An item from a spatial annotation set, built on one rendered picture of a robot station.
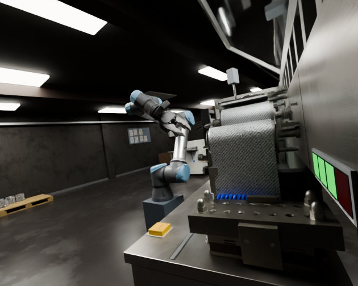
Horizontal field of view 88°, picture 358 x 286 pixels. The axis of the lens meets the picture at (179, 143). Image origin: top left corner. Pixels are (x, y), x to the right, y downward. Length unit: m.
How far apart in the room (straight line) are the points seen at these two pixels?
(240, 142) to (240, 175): 0.13
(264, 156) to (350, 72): 0.51
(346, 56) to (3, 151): 7.43
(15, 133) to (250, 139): 7.22
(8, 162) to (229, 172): 7.06
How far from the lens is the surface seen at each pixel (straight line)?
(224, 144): 0.76
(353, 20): 0.27
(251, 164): 0.75
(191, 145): 5.95
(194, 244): 0.76
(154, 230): 0.86
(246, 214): 0.63
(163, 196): 1.26
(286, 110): 1.03
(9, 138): 7.50
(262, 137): 0.74
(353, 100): 0.28
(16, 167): 7.47
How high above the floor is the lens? 1.29
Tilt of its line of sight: 1 degrees down
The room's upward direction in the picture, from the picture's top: 8 degrees counter-clockwise
